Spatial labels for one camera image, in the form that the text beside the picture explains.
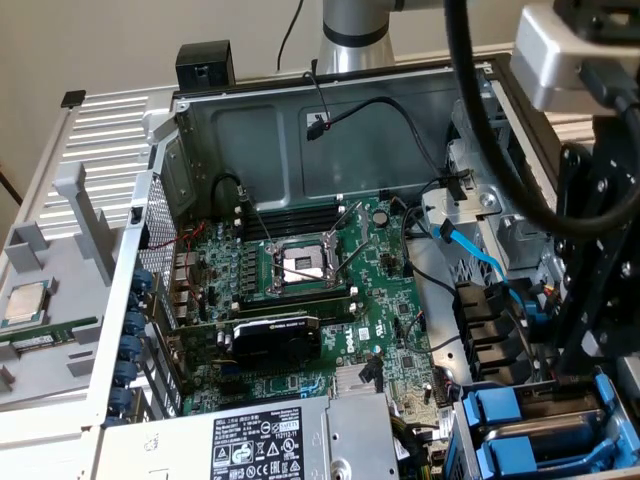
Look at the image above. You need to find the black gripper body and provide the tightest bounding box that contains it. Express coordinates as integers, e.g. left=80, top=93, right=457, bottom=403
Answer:
left=592, top=112, right=640, bottom=174

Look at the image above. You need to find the blue SATA wire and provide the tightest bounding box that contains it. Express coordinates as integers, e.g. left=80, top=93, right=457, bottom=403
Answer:
left=432, top=222, right=546, bottom=329

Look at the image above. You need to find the blue disk carrier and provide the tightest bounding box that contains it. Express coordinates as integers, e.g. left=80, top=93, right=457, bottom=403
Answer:
left=474, top=432, right=634, bottom=479

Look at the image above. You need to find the grey optical drive cage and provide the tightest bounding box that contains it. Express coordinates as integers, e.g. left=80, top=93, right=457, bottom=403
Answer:
left=419, top=92, right=566, bottom=274

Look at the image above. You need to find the black plastic fan shroud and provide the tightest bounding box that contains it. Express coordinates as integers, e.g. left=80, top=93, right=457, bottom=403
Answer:
left=452, top=279, right=539, bottom=386

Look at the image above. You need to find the green Dell motherboard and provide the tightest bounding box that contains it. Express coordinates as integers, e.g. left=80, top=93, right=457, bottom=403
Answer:
left=169, top=197, right=451, bottom=451

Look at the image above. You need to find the hard drive in blue caddy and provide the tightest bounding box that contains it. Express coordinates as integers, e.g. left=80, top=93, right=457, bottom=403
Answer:
left=447, top=372, right=640, bottom=480

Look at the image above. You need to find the thin metal locking lever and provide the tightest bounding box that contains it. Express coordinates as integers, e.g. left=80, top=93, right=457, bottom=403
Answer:
left=329, top=200, right=364, bottom=236
left=238, top=185, right=275, bottom=250

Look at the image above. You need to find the metal socket cover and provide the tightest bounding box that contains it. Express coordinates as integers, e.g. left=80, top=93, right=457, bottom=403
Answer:
left=322, top=230, right=345, bottom=274

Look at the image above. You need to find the black RAM slot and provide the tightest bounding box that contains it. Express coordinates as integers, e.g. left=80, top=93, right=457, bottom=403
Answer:
left=234, top=292, right=359, bottom=314
left=232, top=298, right=359, bottom=321
left=242, top=217, right=347, bottom=240
left=234, top=197, right=347, bottom=220
left=234, top=203, right=347, bottom=226
left=234, top=305, right=359, bottom=326
left=232, top=285, right=359, bottom=307
left=234, top=209, right=347, bottom=232

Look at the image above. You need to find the CPU socket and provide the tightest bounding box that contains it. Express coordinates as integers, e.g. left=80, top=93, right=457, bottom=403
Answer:
left=264, top=234, right=346, bottom=296

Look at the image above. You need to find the silver finned heat sink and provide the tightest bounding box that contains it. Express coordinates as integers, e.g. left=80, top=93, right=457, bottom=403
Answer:
left=333, top=363, right=386, bottom=399

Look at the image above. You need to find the open grey PC case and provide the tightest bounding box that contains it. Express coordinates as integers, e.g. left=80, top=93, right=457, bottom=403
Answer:
left=79, top=52, right=640, bottom=480

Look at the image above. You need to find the black graphics card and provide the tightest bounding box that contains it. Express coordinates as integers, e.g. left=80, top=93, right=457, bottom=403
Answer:
left=167, top=312, right=324, bottom=374

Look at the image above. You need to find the silver power supply unit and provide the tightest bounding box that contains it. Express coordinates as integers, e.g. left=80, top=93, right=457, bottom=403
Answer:
left=99, top=394, right=401, bottom=480

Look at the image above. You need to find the grey parts rack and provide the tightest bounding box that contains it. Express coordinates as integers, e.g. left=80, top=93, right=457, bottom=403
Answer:
left=0, top=162, right=119, bottom=414

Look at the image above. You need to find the green RAM stick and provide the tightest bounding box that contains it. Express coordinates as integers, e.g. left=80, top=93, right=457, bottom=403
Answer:
left=0, top=319, right=96, bottom=354

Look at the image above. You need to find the silver CPU chip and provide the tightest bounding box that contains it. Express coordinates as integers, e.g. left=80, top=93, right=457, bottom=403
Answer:
left=0, top=279, right=57, bottom=334

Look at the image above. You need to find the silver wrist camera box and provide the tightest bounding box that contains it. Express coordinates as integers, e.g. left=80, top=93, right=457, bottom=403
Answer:
left=509, top=3, right=640, bottom=115

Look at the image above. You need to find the black cable strap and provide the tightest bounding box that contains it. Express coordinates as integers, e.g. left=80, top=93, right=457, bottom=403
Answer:
left=437, top=168, right=472, bottom=202

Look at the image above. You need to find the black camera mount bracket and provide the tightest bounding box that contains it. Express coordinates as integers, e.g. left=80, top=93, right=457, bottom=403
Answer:
left=552, top=0, right=640, bottom=41

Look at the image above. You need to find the black cable with connector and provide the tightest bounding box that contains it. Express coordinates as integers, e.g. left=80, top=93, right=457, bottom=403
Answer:
left=305, top=95, right=451, bottom=181

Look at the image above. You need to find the yellow black power wire bundle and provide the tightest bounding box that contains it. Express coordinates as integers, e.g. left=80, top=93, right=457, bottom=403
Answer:
left=389, top=412, right=449, bottom=480

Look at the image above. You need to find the thin red black wire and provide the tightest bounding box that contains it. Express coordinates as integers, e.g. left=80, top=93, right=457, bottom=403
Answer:
left=302, top=69, right=334, bottom=131

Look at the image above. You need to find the thin black cable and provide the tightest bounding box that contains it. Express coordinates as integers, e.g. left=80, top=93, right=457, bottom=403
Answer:
left=276, top=0, right=306, bottom=70

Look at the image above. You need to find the black looped wire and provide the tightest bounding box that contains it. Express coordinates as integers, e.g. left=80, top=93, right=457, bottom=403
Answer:
left=210, top=172, right=251, bottom=204

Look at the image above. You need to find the black plastic box bracket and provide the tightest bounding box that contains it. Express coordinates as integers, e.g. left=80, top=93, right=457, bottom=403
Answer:
left=175, top=40, right=236, bottom=94

